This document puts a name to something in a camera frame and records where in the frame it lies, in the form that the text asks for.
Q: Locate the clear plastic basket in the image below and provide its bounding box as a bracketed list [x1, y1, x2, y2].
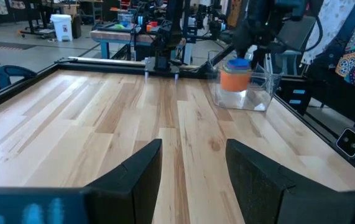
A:
[207, 49, 284, 112]

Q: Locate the blue clamp handle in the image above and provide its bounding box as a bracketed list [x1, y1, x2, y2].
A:
[0, 65, 37, 91]

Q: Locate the white trash bin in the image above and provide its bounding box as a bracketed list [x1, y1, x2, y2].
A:
[50, 14, 73, 42]

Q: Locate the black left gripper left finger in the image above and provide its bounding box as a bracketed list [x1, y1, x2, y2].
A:
[85, 139, 163, 224]

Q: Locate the orange measuring cup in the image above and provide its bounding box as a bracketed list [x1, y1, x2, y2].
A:
[219, 70, 252, 93]

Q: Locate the black rolling desk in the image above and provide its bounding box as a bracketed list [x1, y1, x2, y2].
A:
[18, 0, 57, 39]

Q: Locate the black diagonal rig strut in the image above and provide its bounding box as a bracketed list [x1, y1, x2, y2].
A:
[304, 0, 355, 82]

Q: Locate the black aluminium table frame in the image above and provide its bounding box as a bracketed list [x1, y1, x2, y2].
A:
[0, 57, 355, 175]

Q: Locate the medium blue measuring cup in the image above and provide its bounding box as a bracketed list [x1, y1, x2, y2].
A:
[226, 58, 252, 70]

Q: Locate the wooden workbench with blue legs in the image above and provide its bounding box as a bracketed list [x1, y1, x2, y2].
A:
[90, 23, 187, 62]

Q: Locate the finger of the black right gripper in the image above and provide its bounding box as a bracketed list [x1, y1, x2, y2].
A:
[235, 46, 249, 60]
[253, 49, 267, 70]

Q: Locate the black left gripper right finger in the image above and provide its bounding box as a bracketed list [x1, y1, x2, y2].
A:
[226, 139, 339, 224]

